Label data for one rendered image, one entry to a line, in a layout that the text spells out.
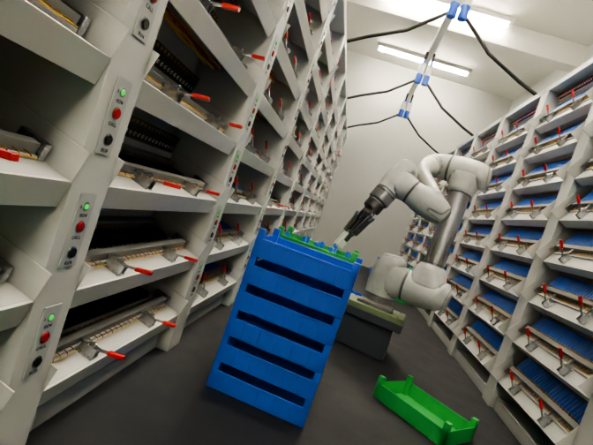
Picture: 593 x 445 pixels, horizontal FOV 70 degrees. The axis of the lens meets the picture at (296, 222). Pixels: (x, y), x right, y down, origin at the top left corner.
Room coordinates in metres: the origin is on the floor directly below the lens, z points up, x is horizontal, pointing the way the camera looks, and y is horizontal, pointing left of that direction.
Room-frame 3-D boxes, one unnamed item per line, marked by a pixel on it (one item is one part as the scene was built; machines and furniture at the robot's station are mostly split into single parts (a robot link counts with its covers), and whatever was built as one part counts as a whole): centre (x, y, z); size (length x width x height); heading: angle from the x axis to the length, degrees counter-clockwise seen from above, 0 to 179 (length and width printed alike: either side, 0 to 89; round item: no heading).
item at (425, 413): (1.49, -0.65, 0.04); 0.30 x 0.20 x 0.08; 39
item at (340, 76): (3.46, 0.12, 0.85); 0.20 x 0.09 x 1.69; 84
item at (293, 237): (1.60, -0.11, 0.44); 0.30 x 0.20 x 0.08; 80
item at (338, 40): (2.77, 0.19, 0.85); 0.20 x 0.09 x 1.69; 84
